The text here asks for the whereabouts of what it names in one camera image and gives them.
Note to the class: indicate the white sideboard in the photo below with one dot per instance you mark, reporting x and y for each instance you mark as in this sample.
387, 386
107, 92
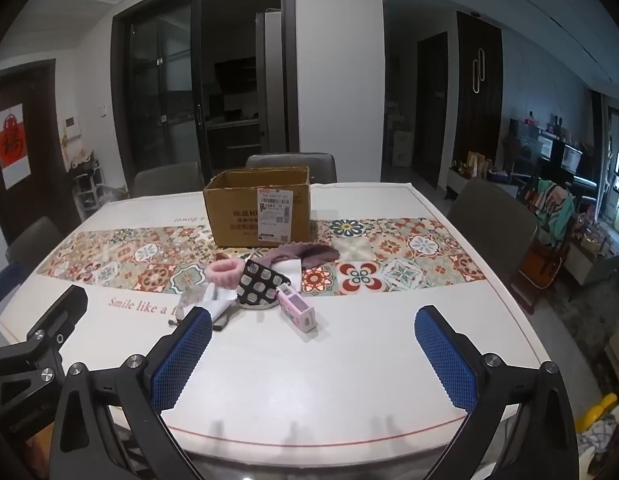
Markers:
469, 182

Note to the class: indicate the small pink box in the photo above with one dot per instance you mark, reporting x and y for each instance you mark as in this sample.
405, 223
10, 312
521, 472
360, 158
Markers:
299, 312

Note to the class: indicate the wooden chair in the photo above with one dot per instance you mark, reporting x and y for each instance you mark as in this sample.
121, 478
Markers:
539, 265

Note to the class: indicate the white intercom panel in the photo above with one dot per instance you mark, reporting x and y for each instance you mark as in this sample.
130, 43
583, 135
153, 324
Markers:
72, 126

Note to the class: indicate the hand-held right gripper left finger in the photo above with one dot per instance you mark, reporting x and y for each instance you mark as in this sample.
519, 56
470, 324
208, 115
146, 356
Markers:
182, 360

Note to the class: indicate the dark slatted wall panel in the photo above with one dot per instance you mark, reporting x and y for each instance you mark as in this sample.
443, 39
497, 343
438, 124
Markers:
492, 125

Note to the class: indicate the dark sliding glass door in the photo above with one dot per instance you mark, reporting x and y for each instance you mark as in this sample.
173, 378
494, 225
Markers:
149, 85

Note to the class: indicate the checked cloth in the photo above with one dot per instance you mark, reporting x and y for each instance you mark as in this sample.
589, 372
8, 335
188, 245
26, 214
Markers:
597, 437

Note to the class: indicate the shoe rack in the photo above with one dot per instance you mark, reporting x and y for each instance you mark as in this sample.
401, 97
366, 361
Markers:
87, 185

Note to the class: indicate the dark room door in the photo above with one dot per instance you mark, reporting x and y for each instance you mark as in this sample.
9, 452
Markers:
432, 110

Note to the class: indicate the colourful clothes pile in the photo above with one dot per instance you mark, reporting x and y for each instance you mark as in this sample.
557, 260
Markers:
554, 207

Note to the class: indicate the yellow plastic toy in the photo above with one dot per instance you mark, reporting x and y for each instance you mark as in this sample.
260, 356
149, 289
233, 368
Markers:
597, 410

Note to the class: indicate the grey dining chair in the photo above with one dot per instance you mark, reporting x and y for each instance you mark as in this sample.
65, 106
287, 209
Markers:
289, 162
494, 220
34, 245
164, 180

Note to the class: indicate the looped wall lamp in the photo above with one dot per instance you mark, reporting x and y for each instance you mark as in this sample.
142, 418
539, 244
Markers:
478, 72

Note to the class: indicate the dark patterned pouch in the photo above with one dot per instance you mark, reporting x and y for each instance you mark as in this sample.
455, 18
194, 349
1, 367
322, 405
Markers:
257, 285

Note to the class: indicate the red and white door poster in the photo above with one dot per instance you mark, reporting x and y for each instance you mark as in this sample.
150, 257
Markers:
12, 145

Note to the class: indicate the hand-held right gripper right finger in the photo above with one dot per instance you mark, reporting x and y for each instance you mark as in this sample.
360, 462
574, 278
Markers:
447, 365

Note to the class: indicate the purple towel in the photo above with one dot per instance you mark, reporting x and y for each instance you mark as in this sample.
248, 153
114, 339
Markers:
314, 252

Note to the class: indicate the dark wooden door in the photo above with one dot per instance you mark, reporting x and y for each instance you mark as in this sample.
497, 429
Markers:
39, 160

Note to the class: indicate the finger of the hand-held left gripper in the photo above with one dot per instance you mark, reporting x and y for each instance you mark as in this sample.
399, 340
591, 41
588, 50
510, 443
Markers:
64, 312

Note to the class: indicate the pink fluffy towel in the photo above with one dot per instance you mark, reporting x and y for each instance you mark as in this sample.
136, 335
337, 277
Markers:
224, 272

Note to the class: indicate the brown cardboard box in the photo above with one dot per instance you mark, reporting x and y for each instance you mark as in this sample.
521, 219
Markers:
229, 220

